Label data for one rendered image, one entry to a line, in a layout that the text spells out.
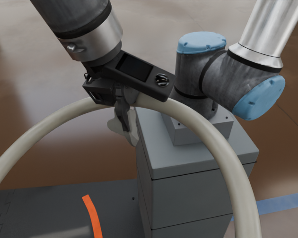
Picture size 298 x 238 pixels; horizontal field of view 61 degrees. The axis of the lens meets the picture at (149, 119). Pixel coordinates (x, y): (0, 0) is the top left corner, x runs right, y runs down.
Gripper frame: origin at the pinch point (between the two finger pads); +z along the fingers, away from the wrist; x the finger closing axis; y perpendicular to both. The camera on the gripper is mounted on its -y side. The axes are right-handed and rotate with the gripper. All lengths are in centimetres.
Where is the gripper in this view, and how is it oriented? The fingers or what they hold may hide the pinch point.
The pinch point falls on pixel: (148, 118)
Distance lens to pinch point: 53.2
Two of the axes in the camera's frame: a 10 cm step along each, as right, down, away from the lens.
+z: 3.0, 5.6, 7.7
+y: -8.9, -1.3, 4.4
